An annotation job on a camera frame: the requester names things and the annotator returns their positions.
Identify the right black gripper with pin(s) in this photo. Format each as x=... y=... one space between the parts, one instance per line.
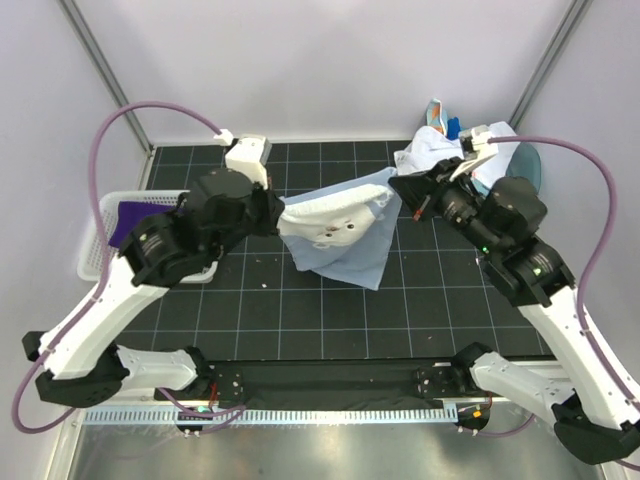
x=423 y=192

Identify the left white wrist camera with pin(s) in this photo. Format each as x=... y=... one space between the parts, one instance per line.
x=249 y=156

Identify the light blue bear towel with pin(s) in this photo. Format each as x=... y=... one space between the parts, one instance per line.
x=343 y=232

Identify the right aluminium frame post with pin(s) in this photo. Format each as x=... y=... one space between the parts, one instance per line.
x=558 y=42

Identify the left aluminium frame post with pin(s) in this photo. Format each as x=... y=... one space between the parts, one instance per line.
x=97 y=58

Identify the white plastic basket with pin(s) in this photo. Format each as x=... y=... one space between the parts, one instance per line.
x=90 y=262

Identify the aluminium frame post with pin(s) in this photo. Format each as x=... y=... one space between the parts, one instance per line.
x=558 y=42
x=97 y=58

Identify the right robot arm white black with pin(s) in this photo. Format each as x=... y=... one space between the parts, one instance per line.
x=590 y=415

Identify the orange patterned towel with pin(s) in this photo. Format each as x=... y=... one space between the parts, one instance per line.
x=436 y=116

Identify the white towel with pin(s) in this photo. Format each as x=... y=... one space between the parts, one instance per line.
x=429 y=146

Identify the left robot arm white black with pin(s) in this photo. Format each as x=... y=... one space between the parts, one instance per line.
x=83 y=365

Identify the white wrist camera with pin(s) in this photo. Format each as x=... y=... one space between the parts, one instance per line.
x=476 y=149
x=249 y=156

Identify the purple folded towel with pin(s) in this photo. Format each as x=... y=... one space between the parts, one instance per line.
x=130 y=213

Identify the black grid mat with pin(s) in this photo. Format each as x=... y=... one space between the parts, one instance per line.
x=433 y=301

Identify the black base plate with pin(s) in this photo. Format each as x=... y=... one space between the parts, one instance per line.
x=332 y=385

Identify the white slotted cable duct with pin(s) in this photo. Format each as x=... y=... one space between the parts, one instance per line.
x=167 y=415

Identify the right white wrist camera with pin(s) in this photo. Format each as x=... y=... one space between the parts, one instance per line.
x=476 y=149

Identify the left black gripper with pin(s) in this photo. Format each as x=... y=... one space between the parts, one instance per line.
x=272 y=208

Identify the dark blue towel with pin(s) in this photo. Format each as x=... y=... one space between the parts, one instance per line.
x=453 y=128

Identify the teal plastic bowl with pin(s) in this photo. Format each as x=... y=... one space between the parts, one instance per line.
x=514 y=159

